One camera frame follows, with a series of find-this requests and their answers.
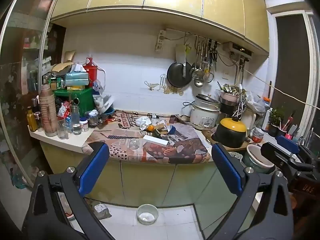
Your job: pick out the printed newspaper sheet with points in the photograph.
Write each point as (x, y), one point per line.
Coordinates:
(180, 150)

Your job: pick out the grey wall appliance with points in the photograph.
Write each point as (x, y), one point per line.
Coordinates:
(237, 47)

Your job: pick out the tall drinking glass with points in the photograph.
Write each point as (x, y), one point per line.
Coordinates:
(62, 130)

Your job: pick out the dark window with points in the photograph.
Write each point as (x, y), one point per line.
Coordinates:
(290, 67)

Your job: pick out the black toothbrush cup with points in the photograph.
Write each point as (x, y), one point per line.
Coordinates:
(285, 131)

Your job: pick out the white kettle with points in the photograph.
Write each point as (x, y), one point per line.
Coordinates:
(250, 120)

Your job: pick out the white jar blue cap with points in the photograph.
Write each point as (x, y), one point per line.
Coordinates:
(84, 125)

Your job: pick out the short clear glass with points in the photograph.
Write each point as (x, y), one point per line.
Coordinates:
(133, 144)

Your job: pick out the yellow upper cabinet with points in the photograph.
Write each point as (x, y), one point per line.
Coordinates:
(175, 0)

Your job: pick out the blue bowl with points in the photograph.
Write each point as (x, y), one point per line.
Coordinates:
(108, 111)

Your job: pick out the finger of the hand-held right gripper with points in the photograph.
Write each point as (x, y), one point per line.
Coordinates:
(287, 143)
(271, 153)

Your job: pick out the brown paper bag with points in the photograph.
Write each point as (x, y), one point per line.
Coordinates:
(62, 65)

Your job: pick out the clear plastic bottle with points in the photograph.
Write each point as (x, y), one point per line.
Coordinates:
(75, 122)

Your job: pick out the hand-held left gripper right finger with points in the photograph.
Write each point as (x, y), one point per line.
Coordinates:
(227, 170)

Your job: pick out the small potted plant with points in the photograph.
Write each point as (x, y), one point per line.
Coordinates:
(276, 116)

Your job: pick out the long white box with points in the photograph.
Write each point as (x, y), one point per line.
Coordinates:
(155, 140)

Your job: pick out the red snack packet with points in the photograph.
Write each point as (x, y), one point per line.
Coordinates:
(63, 110)

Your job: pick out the steel strainer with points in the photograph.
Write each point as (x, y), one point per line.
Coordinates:
(208, 76)

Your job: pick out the green metal box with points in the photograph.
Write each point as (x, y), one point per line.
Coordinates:
(85, 100)

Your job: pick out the yellow and black pot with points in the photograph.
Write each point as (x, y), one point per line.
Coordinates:
(230, 135)

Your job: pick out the white power strip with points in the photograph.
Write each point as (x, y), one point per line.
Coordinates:
(160, 42)

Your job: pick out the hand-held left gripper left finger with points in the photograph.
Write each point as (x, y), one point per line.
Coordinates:
(94, 170)

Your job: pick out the white plastic bag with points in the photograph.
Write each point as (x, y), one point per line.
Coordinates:
(255, 102)

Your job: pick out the steel ladle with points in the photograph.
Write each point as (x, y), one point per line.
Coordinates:
(199, 81)

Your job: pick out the white paper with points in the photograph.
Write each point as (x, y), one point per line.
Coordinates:
(143, 122)

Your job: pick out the steel skimmer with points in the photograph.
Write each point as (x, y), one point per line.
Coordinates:
(195, 73)

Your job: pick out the small white plastic bucket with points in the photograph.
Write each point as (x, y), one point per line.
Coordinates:
(147, 216)

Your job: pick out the grey plastic bag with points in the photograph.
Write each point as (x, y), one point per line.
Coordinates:
(102, 211)

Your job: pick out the green ceramic bowl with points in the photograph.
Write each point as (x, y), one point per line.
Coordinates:
(252, 160)

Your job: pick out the glass jar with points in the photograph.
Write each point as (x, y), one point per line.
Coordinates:
(93, 120)

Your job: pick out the floral glass sliding door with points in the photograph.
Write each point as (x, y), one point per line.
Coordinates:
(15, 92)

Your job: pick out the black wok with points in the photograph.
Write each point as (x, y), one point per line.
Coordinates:
(175, 76)

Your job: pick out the small blue dish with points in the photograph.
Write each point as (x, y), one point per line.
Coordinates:
(172, 130)

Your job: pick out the red canister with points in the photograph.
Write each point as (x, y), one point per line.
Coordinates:
(91, 72)

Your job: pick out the orange fruit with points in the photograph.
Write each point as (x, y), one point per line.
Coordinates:
(150, 128)

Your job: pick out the yellow oil bottle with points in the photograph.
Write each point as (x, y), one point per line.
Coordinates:
(32, 121)

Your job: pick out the silver tissue box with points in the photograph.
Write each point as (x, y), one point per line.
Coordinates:
(76, 79)

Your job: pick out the pink utensil holder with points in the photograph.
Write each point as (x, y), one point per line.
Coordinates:
(228, 97)

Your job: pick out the white rice cooker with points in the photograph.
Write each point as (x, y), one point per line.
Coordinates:
(202, 117)

